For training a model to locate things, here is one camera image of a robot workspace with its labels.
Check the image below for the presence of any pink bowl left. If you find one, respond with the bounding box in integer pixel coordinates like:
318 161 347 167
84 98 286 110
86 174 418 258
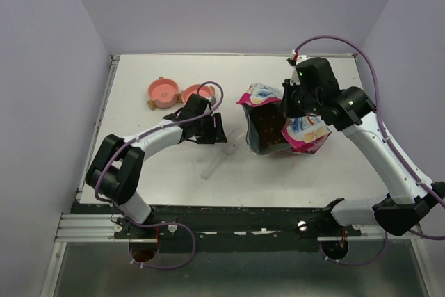
147 77 179 110

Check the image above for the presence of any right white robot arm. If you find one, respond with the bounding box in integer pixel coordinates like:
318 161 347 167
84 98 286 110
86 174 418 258
280 56 444 236

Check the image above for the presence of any wooden bowl stand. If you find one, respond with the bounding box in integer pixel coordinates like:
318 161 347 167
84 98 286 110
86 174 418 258
146 76 223 110

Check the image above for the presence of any pink bowl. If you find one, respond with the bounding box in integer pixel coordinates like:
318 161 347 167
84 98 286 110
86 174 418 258
181 84 216 105
147 77 179 110

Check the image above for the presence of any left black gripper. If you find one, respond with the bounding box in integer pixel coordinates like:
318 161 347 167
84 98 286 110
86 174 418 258
194 112 228 145

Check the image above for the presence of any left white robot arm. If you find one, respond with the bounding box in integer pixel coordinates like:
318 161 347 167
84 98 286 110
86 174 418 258
85 93 227 238

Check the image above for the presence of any clear plastic scoop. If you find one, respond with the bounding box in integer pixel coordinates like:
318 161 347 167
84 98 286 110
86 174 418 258
201 127 245 180

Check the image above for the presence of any pink bowl right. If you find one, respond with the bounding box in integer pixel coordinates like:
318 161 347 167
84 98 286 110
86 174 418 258
181 84 216 105

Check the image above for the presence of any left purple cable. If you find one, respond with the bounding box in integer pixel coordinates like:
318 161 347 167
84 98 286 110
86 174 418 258
93 81 225 271

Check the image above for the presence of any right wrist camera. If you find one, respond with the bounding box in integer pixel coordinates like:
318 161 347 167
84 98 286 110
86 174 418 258
286 49 311 67

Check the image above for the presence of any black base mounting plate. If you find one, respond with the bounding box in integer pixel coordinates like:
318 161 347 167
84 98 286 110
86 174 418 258
71 203 361 254

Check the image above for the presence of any pink pet food bag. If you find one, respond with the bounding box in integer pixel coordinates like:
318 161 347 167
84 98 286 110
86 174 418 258
237 83 331 156

